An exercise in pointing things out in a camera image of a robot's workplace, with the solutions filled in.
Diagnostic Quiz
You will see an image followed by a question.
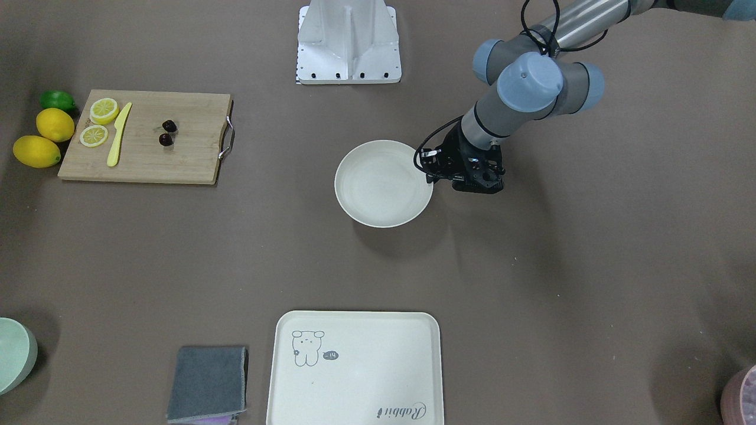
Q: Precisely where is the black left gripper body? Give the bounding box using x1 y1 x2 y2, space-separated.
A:
423 123 506 194

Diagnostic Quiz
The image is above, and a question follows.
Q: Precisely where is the dark red cherry pair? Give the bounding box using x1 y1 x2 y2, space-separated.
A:
158 119 178 147

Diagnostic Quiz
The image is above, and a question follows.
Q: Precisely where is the cream rabbit tray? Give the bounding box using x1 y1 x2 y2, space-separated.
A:
266 311 445 424

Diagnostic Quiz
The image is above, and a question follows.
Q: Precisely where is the yellow lemon outer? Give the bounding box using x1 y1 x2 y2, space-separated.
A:
12 135 62 168

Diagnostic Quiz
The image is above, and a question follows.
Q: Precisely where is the yellow plastic knife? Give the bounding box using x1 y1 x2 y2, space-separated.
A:
106 102 132 167

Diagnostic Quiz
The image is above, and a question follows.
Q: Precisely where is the lemon slice near handle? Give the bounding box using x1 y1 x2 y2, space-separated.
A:
79 125 110 148

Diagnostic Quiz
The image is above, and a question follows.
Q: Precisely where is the cream round plate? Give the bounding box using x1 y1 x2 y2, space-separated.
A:
333 140 433 228

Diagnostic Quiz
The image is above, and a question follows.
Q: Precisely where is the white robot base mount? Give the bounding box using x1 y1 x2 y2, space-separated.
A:
295 1 402 84

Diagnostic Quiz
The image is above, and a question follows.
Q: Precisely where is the grey folded cloth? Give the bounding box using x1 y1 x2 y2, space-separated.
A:
167 345 247 424

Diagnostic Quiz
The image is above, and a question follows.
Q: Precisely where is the mint green bowl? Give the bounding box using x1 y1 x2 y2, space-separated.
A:
1 318 38 395

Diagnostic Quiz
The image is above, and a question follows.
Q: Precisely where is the yellow lemon near lime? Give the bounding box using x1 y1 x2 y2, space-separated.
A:
35 108 75 143

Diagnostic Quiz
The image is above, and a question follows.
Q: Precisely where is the pink bowl with ice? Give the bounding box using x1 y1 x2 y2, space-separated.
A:
720 365 755 424

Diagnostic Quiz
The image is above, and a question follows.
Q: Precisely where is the wooden cutting board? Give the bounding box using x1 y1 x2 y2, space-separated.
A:
58 89 234 185

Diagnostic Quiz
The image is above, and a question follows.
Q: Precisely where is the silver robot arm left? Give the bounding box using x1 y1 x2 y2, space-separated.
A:
413 1 755 194

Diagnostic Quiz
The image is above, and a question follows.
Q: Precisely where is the lemon slice near lime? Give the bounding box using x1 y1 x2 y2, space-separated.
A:
89 97 120 126

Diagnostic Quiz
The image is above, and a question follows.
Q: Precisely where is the green lime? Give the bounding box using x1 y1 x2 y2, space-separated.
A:
40 90 77 113

